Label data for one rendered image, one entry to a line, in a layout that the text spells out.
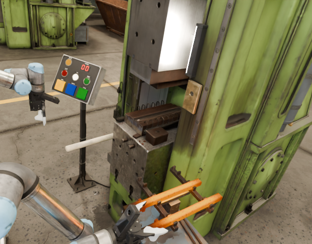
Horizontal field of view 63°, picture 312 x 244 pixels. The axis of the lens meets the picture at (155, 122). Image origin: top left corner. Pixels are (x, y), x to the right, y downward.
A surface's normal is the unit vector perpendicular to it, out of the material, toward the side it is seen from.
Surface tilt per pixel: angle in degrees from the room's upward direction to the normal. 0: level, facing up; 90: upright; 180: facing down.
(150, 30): 90
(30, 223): 0
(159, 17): 90
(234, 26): 90
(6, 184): 28
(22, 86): 90
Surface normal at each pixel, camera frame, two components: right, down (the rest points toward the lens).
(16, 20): 0.56, 0.49
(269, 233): 0.16, -0.85
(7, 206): 0.87, -0.47
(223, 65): -0.76, 0.22
